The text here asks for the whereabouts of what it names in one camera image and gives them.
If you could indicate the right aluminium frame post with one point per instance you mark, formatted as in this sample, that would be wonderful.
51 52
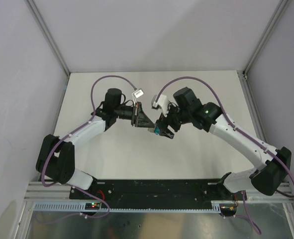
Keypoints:
267 33

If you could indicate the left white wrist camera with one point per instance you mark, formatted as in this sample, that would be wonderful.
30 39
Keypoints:
137 94

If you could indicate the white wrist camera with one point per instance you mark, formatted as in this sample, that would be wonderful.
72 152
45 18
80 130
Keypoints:
137 94
161 102

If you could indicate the aluminium frame post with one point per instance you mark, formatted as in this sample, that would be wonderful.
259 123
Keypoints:
34 10
267 33

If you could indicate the aluminium frame crossbar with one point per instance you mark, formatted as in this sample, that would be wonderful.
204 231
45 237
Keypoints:
254 195

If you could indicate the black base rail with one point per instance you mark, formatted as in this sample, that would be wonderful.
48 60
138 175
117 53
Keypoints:
162 194

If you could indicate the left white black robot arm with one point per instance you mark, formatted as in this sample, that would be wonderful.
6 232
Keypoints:
56 159

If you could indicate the left aluminium frame post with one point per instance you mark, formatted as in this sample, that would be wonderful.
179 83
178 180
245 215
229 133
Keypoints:
34 10

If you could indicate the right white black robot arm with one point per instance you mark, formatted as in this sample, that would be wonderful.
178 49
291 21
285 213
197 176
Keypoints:
270 164

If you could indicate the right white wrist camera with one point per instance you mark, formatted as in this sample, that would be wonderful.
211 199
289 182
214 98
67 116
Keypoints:
161 102

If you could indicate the blue pill box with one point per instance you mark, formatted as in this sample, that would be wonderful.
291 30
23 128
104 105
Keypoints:
157 130

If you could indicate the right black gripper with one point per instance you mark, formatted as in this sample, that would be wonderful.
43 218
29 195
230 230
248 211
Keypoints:
163 121

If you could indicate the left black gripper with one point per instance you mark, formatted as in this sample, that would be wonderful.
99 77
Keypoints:
139 118

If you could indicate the grey slotted cable duct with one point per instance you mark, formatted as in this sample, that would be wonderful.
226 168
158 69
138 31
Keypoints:
89 207

